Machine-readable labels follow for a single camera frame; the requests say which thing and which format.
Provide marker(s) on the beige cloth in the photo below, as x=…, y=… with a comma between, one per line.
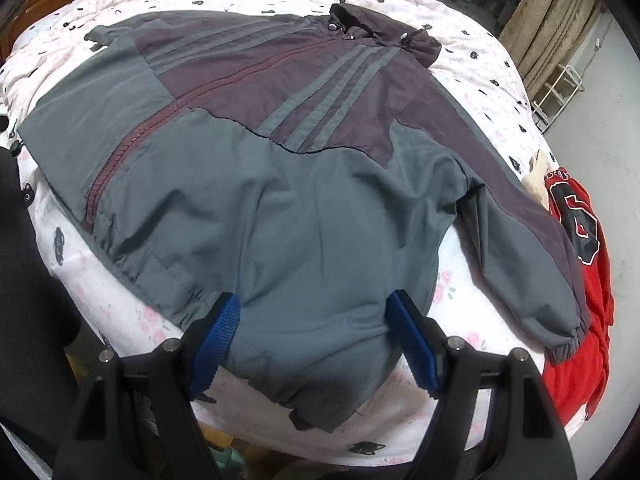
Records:
x=537, y=180

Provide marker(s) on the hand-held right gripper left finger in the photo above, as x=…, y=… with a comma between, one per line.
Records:
x=220, y=340

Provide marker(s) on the beige curtain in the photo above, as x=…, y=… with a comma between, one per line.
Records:
x=550, y=25

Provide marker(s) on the red jersey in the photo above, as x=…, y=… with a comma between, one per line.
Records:
x=585, y=360

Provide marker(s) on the pink cat print blanket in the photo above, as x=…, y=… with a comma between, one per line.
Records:
x=465, y=60

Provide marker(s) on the grey and purple jacket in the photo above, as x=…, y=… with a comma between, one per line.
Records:
x=300, y=210

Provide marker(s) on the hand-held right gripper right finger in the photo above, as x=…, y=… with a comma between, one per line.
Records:
x=415, y=345

